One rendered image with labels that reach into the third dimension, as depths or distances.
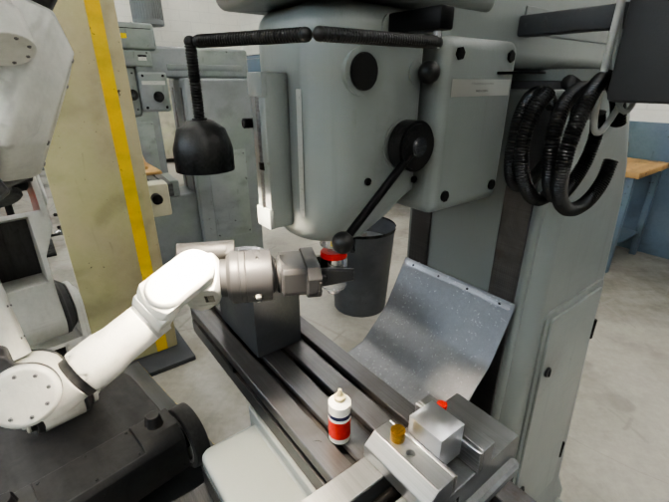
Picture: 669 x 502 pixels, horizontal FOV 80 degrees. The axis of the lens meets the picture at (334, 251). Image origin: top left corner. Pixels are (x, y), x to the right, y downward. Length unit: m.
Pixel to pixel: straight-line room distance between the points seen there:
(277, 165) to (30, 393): 0.42
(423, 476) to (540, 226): 0.51
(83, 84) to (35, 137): 1.50
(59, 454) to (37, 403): 0.84
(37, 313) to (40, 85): 0.57
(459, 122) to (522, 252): 0.34
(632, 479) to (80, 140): 2.85
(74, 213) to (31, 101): 1.58
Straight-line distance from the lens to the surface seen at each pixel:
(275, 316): 0.94
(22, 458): 1.53
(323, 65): 0.53
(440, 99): 0.63
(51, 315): 1.17
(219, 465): 0.93
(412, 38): 0.50
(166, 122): 8.99
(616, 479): 2.27
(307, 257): 0.69
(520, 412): 1.13
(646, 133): 4.77
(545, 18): 0.77
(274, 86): 0.56
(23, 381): 0.64
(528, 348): 1.01
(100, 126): 2.26
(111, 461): 1.37
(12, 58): 0.70
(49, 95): 0.79
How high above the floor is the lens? 1.54
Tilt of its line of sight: 23 degrees down
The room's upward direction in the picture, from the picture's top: straight up
